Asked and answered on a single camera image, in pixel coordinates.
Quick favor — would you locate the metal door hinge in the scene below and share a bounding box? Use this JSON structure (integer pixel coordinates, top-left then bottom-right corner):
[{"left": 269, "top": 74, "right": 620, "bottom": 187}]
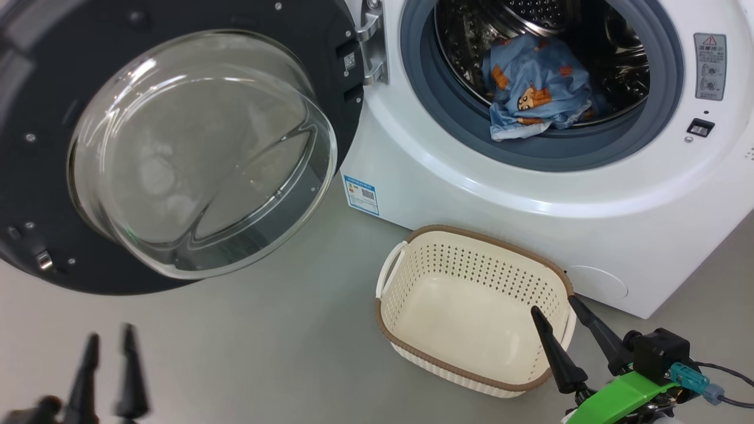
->
[{"left": 353, "top": 0, "right": 389, "bottom": 86}]

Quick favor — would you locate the blue cartoon print garment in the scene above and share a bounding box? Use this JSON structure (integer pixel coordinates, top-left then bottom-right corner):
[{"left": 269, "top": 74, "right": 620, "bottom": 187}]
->
[{"left": 482, "top": 34, "right": 596, "bottom": 142}]

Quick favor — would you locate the black glass washing machine door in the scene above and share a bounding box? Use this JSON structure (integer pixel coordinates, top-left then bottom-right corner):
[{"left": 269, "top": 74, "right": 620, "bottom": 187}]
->
[{"left": 0, "top": 0, "right": 367, "bottom": 295}]

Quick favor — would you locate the blue energy label sticker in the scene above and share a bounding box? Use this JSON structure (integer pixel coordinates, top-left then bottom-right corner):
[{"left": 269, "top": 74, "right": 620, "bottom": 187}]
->
[{"left": 343, "top": 173, "right": 381, "bottom": 217}]

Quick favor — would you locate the grey warning sticker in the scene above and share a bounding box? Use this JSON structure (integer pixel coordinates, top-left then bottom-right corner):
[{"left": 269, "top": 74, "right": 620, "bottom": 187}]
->
[{"left": 694, "top": 32, "right": 727, "bottom": 102}]

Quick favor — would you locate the cream plastic laundry basket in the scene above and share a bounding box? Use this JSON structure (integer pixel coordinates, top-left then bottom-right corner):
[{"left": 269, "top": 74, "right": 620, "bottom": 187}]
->
[{"left": 375, "top": 224, "right": 577, "bottom": 399}]

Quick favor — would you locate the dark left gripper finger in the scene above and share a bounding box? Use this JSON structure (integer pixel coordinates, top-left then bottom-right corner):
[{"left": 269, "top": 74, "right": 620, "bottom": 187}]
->
[
  {"left": 113, "top": 323, "right": 151, "bottom": 420},
  {"left": 64, "top": 333, "right": 101, "bottom": 424}
]

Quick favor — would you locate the white front-load washing machine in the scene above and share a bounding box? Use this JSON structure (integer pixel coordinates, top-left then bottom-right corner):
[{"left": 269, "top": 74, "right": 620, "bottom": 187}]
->
[{"left": 339, "top": 0, "right": 754, "bottom": 320}]

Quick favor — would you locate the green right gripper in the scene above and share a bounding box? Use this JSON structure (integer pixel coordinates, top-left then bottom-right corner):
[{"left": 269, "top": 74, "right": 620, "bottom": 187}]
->
[{"left": 530, "top": 294, "right": 682, "bottom": 424}]

